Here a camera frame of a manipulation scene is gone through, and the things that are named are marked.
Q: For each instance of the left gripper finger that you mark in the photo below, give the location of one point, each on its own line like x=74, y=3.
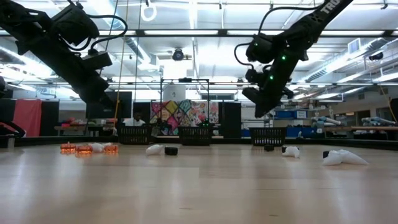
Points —
x=96, y=93

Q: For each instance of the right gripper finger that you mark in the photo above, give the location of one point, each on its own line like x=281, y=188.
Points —
x=267, y=104
x=252, y=95

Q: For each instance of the small orange translucent pumpkin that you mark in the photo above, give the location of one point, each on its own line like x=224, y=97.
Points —
x=68, y=147
x=111, y=149
x=84, y=150

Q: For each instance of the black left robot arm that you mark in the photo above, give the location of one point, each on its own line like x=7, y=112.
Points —
x=31, y=31

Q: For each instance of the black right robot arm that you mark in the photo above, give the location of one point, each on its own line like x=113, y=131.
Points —
x=311, y=25

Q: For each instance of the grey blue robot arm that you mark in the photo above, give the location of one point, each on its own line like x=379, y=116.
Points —
x=326, y=120
x=377, y=120

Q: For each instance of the blue storage bin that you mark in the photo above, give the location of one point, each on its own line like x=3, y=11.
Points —
x=303, y=132
x=286, y=114

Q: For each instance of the black plastic mesh basket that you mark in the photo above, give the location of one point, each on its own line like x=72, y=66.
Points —
x=267, y=137
x=196, y=136
x=135, y=135

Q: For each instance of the person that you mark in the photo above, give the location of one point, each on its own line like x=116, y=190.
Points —
x=134, y=121

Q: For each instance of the red cloth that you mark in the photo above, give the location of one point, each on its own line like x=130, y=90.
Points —
x=28, y=118

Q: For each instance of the colourful patchwork quilt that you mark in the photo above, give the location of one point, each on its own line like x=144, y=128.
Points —
x=174, y=109

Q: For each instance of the white ceiling vent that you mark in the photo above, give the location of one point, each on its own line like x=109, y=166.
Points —
x=354, y=46

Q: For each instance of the wooden workbench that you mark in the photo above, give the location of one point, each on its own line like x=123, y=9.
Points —
x=357, y=127

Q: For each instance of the black ceiling projector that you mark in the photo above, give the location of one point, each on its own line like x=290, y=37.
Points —
x=376, y=56

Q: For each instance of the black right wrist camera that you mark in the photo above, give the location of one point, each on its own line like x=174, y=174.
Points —
x=254, y=76

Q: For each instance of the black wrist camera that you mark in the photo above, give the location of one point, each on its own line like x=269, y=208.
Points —
x=254, y=76
x=96, y=59

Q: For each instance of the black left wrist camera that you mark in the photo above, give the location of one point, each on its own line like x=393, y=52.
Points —
x=96, y=59

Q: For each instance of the black metal gantry frame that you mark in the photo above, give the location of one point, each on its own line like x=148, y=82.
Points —
x=185, y=80

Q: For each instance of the black aluminium table frame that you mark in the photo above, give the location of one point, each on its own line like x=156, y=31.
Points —
x=342, y=142

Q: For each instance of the black overhead camera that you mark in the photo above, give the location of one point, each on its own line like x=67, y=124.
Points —
x=178, y=55

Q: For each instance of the black overhead frame beam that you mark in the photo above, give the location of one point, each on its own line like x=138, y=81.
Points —
x=388, y=32

